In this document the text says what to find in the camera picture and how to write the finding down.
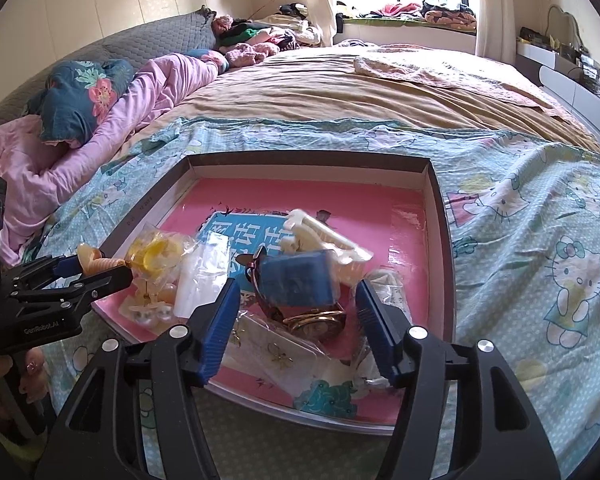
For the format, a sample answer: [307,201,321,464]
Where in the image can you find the clothes on window seat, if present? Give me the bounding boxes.
[370,0,478,28]

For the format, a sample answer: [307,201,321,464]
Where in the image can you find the pile of clothes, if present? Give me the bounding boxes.
[215,2,326,68]

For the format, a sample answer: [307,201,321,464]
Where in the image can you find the cream curtain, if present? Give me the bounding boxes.
[475,0,518,63]

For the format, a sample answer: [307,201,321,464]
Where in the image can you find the wavy edged mirror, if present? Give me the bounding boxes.
[547,5,581,46]

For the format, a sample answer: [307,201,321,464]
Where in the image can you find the white hair claw clip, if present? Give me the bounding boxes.
[280,209,373,281]

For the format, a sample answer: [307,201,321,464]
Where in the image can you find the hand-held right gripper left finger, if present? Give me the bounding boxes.
[35,277,243,480]

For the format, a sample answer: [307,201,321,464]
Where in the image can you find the cartoon cat printed sheet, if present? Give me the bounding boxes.
[25,117,600,480]

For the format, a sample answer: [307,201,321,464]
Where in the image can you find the yellow hair tie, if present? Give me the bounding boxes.
[130,232,196,281]

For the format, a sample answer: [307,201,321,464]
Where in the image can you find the clear pearl hair claw clip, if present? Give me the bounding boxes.
[122,280,176,331]

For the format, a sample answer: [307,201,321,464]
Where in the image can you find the peach hair clip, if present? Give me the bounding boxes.
[77,242,131,276]

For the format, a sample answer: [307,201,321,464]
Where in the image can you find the person's left hand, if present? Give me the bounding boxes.
[18,346,51,397]

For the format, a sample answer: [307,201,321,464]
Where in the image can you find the window seat bench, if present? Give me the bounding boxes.
[332,15,478,56]

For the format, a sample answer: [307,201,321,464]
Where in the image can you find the grey white dressing desk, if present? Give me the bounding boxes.
[515,40,600,126]

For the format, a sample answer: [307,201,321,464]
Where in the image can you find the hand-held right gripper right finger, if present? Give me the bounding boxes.
[355,279,561,480]

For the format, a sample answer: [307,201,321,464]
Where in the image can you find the pink quilt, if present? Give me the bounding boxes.
[0,52,221,266]

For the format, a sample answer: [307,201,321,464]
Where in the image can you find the maroon strap wristwatch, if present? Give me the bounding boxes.
[232,247,348,346]

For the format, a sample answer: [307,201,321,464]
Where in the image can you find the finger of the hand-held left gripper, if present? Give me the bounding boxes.
[4,255,87,292]
[14,265,134,309]

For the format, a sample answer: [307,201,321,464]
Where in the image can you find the blue floral pillow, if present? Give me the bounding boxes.
[40,59,138,143]

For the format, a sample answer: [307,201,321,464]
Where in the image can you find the desk clutter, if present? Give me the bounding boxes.
[517,27,600,108]

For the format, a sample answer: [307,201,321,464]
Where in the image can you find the bagged gold jewelry card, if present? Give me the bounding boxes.
[225,310,331,396]

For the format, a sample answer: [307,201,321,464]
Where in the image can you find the pink book box tray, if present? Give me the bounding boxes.
[90,150,456,436]

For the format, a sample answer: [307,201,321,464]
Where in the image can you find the clear white plastic packet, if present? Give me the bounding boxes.
[172,235,233,318]

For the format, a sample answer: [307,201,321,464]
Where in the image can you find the grey quilted headboard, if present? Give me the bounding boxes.
[0,7,218,131]

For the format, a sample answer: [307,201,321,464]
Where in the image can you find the tan blanket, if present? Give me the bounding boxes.
[145,42,600,161]

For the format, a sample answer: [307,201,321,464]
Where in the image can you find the blue box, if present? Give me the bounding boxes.
[257,249,341,308]

